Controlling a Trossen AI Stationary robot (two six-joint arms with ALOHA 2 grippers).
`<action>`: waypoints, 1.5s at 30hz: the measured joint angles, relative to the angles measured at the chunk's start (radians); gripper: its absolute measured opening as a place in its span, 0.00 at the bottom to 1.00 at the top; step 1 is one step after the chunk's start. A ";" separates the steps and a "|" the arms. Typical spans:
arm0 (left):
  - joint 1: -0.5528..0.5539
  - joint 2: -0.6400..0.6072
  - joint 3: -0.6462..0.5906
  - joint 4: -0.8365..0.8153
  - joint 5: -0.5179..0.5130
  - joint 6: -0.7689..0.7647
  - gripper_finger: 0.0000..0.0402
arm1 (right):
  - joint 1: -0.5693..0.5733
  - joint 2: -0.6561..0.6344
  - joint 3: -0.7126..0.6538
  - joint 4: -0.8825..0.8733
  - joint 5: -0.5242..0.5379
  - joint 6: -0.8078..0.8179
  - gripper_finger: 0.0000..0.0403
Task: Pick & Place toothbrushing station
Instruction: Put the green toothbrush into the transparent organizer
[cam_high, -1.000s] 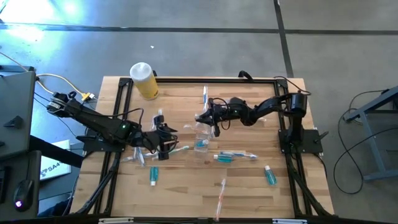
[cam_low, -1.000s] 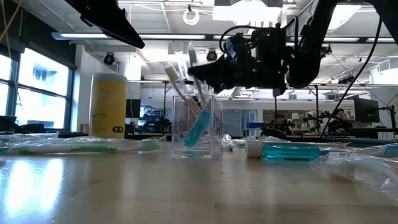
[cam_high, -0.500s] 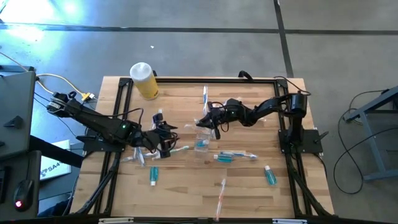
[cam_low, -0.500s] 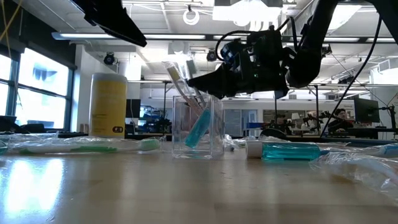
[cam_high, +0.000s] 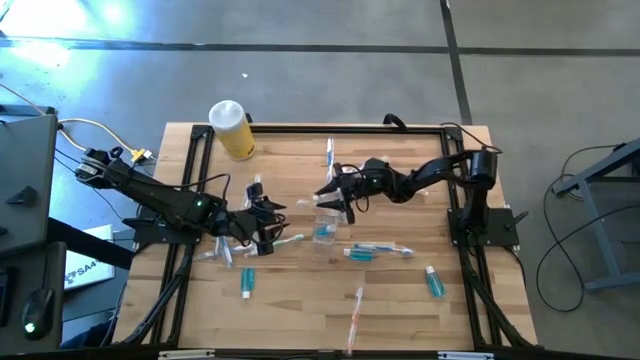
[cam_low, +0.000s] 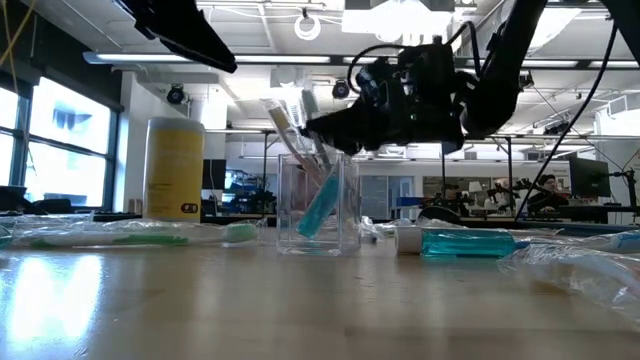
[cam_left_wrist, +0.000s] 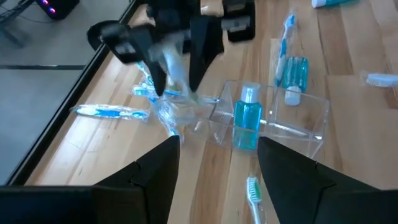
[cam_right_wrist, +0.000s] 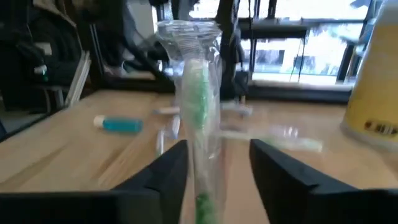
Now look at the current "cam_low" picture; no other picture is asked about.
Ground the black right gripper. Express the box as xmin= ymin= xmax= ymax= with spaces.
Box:
xmin=305 ymin=42 xmax=471 ymax=156

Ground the teal toothbrush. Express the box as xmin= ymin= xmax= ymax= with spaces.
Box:
xmin=258 ymin=97 xmax=324 ymax=189

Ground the white toothbrush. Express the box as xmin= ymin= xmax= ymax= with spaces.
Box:
xmin=0 ymin=213 xmax=96 ymax=232

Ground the overhead light bar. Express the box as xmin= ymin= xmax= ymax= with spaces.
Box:
xmin=82 ymin=49 xmax=640 ymax=70

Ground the clear acrylic square holder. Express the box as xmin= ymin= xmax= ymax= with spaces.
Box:
xmin=276 ymin=151 xmax=362 ymax=257

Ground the yellow wipes canister white lid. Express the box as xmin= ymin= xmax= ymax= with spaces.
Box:
xmin=143 ymin=117 xmax=207 ymax=224

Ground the large window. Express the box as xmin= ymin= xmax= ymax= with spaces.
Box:
xmin=0 ymin=74 xmax=124 ymax=214

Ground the person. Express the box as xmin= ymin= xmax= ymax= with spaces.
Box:
xmin=526 ymin=173 xmax=567 ymax=215

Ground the black computer monitor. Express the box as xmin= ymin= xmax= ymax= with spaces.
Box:
xmin=568 ymin=157 xmax=612 ymax=199

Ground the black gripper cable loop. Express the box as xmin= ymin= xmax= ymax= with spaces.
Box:
xmin=348 ymin=19 xmax=482 ymax=94

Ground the black background workstation frame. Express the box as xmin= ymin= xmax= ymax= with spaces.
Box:
xmin=262 ymin=128 xmax=516 ymax=221

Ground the white cable coil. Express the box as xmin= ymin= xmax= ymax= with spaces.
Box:
xmin=293 ymin=12 xmax=323 ymax=42

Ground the black aluminium table frame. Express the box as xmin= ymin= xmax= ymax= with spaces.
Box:
xmin=0 ymin=209 xmax=640 ymax=237

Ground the long black hanging cable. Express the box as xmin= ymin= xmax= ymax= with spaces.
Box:
xmin=513 ymin=19 xmax=620 ymax=217

